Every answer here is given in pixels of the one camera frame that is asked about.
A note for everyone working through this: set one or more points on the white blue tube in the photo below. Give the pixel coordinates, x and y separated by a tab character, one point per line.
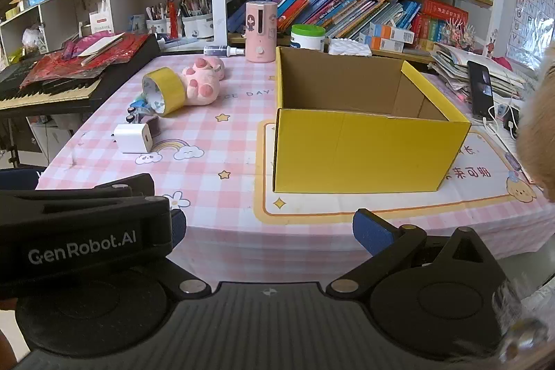
221	49

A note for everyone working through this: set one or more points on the pink plush paw toy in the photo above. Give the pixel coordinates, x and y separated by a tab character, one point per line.
201	86

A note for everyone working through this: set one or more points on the white pen holder cup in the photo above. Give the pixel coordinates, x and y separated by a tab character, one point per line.
157	27
204	26
188	27

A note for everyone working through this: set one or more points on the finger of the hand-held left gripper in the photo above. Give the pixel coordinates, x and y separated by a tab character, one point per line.
130	184

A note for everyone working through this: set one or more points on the white jar green lid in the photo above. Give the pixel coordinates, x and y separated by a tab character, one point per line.
308	42

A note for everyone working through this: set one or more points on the white quilted pouch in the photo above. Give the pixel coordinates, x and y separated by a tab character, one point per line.
347	47

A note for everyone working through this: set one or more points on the red paper sheets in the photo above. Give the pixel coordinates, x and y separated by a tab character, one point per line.
56	64

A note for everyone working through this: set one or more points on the pink cylindrical device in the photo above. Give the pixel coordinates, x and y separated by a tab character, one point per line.
260	32

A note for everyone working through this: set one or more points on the row of colourful books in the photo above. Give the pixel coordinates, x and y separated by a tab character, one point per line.
312	6

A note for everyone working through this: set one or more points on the white plastic bag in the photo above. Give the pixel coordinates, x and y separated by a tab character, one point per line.
34	40

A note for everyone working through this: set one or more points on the beige fluffy object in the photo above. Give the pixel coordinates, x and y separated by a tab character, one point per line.
537	136

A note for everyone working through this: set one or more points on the black electronic keyboard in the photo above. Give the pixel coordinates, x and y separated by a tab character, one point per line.
52	91

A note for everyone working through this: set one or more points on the white charger adapter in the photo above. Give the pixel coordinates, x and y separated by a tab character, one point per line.
130	138

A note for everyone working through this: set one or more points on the magenta foil wrapper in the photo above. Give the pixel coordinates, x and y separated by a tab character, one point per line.
76	47

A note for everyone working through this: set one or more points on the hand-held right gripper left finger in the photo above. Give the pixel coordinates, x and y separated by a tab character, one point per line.
178	229

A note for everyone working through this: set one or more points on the pink checkered tablecloth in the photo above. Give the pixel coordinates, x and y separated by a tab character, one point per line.
225	144

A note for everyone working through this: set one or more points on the beige notebook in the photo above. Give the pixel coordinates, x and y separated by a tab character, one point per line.
102	45

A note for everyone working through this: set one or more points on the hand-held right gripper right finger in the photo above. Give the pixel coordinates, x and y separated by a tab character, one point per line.
370	233

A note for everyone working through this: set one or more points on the black smartphone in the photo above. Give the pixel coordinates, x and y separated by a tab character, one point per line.
480	90

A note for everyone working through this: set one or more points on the yellow tape roll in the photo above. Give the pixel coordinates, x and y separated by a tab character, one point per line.
171	90

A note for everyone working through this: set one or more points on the small blue white trinket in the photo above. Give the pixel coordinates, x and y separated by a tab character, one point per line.
139	101

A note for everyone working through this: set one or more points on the orange white carton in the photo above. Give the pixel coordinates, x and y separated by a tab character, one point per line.
392	32
386	45

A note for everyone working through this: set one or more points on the white paper bag red label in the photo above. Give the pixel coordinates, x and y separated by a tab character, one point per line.
102	21

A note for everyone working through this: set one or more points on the red hanging ornament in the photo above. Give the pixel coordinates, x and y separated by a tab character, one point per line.
173	16

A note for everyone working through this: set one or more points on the alphabet wall poster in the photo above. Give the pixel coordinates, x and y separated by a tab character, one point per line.
531	10

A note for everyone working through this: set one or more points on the stack of magazines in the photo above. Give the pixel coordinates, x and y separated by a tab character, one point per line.
451	66

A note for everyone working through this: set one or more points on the yellow cardboard box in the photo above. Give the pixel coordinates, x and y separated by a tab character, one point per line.
360	153

